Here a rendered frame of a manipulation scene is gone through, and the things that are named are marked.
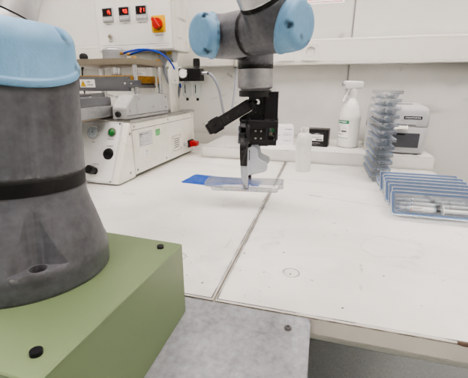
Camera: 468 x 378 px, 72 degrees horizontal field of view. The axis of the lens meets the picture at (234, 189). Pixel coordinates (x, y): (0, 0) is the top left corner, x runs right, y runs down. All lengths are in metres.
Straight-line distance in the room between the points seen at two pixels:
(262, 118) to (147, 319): 0.50
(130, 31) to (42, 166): 1.13
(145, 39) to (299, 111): 0.71
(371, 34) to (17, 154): 1.42
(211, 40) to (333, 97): 1.00
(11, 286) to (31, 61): 0.18
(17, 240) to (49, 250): 0.03
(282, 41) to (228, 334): 0.41
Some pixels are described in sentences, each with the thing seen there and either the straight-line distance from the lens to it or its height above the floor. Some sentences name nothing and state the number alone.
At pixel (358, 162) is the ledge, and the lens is 1.25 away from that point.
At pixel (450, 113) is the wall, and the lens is 1.61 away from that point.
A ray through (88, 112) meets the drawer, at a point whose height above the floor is 0.96.
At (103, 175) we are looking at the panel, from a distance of 1.02.
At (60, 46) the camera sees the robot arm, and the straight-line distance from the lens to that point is 0.32.
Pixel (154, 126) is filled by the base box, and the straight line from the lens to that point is 1.14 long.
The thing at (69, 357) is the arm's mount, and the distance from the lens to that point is 0.27.
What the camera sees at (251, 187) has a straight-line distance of 0.74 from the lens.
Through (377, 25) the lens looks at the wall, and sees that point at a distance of 1.56.
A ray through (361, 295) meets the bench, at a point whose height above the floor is 0.75.
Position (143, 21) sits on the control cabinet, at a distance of 1.37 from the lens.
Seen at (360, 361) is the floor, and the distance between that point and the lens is 1.51.
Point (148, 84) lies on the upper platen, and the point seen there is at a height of 1.03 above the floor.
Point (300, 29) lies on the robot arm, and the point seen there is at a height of 1.11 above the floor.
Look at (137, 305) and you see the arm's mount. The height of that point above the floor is 0.83.
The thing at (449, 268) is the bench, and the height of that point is 0.75.
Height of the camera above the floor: 1.03
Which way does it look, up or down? 18 degrees down
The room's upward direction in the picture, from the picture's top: straight up
